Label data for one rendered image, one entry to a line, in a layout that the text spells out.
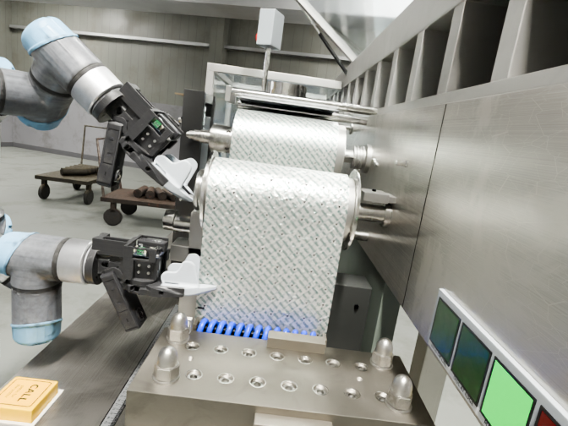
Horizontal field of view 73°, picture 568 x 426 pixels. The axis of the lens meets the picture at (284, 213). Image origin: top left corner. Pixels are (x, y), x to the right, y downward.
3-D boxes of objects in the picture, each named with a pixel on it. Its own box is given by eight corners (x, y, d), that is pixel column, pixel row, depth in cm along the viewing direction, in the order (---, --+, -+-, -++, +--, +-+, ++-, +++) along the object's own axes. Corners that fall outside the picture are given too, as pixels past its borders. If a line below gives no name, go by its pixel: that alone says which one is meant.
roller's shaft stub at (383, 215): (346, 219, 73) (351, 196, 72) (383, 223, 73) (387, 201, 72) (351, 224, 69) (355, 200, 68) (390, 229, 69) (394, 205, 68)
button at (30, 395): (16, 388, 64) (15, 375, 63) (58, 393, 64) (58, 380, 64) (-16, 419, 57) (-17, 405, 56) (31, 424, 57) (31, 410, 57)
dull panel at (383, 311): (303, 197, 292) (308, 166, 287) (308, 198, 292) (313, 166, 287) (361, 397, 73) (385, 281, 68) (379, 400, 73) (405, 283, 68)
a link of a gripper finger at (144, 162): (166, 181, 63) (127, 140, 62) (159, 188, 63) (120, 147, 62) (175, 178, 67) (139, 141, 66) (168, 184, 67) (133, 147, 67)
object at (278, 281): (194, 323, 69) (204, 223, 65) (324, 339, 69) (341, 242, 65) (193, 324, 68) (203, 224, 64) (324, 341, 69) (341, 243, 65)
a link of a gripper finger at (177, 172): (207, 184, 64) (168, 143, 63) (182, 208, 65) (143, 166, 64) (211, 182, 67) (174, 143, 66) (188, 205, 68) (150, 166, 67)
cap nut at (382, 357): (367, 355, 64) (372, 330, 63) (389, 357, 64) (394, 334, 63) (372, 368, 60) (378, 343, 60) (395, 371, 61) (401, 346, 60)
